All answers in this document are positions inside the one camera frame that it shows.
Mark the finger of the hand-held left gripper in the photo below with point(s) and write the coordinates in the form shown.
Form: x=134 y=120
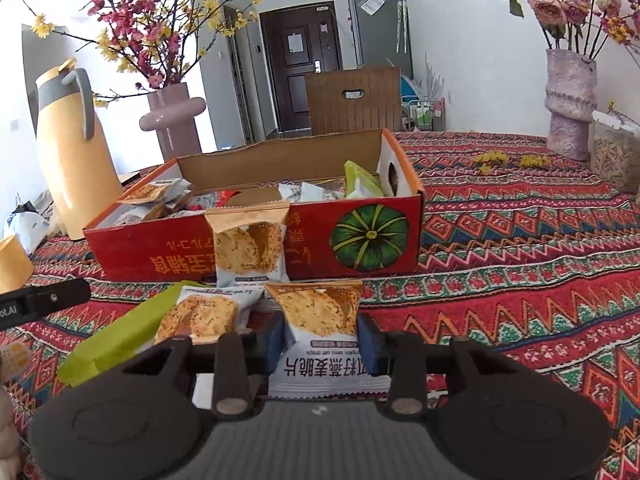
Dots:
x=60 y=295

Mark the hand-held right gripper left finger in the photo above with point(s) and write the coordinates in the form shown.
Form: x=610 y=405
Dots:
x=272 y=345

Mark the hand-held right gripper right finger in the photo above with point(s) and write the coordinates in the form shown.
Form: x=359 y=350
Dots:
x=370 y=345

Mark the oat crisp snack packet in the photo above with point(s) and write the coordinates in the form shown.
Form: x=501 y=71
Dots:
x=200 y=315
x=245 y=250
x=320 y=320

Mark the red cardboard box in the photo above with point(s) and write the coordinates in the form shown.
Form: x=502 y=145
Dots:
x=310 y=260

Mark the heap of mixed snacks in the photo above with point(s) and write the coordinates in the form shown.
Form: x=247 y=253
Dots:
x=305 y=192

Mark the person's left forearm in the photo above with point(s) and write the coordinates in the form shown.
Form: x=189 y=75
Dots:
x=7 y=425

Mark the yellow mug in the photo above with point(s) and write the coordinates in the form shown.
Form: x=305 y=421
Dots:
x=15 y=265

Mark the yellow patterned snack packet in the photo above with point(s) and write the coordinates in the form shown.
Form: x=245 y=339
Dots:
x=12 y=362

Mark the white plastic bag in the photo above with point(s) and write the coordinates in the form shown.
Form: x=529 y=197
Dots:
x=27 y=230

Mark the yellow thermos jug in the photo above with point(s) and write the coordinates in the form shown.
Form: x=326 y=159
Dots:
x=75 y=170

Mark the smooth pink vase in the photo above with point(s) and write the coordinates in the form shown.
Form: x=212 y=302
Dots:
x=175 y=135

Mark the fallen yellow flowers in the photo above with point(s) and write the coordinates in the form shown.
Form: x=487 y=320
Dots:
x=534 y=161
x=492 y=160

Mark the storage rack with bottles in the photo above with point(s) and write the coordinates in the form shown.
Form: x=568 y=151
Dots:
x=425 y=117

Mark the yellow and pink flowering branches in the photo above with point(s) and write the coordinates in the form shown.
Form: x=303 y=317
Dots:
x=155 y=80

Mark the dark brown door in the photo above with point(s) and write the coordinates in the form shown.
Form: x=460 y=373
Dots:
x=295 y=90

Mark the textured pink vase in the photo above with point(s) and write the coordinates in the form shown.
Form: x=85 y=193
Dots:
x=570 y=120

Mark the grey refrigerator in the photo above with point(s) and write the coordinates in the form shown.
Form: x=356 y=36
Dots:
x=375 y=40

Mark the clear jar of seeds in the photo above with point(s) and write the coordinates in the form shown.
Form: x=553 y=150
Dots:
x=615 y=160

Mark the white umbrella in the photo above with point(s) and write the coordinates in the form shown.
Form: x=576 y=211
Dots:
x=400 y=20

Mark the dried pink roses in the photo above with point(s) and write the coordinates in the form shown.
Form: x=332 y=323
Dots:
x=547 y=7

